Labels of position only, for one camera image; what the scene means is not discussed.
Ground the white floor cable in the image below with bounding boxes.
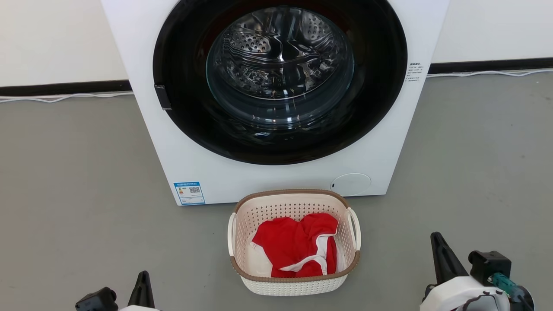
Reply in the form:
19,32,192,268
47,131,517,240
0,91,133,103
427,68,553,77

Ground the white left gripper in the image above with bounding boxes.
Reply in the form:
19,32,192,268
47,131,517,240
118,271,161,311

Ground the small printed text label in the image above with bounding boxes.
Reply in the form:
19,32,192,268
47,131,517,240
406,63,424,83

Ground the cream perforated laundry basket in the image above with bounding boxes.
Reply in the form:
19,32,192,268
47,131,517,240
227,189,362,296

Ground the red garment with white trim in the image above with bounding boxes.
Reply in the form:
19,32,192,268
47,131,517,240
252,213,339,278

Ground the steel washer drum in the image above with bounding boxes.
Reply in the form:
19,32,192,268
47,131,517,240
206,5,355,120

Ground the round white filter cover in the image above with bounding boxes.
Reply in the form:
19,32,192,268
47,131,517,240
330,173,372,197

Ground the teal cable connector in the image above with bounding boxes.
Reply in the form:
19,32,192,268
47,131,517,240
488,273,521,301

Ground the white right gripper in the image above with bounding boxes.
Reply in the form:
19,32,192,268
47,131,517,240
420,232,511,311

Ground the blue energy label sticker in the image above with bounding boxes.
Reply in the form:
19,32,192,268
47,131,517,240
174,181,206,206

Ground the white front-load washing machine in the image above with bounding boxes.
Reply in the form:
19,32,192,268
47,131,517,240
100,0,451,206

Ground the black door latch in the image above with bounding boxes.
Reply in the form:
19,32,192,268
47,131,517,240
154,84,172,110

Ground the round black washer door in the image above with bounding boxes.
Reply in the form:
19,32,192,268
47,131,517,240
153,0,408,165

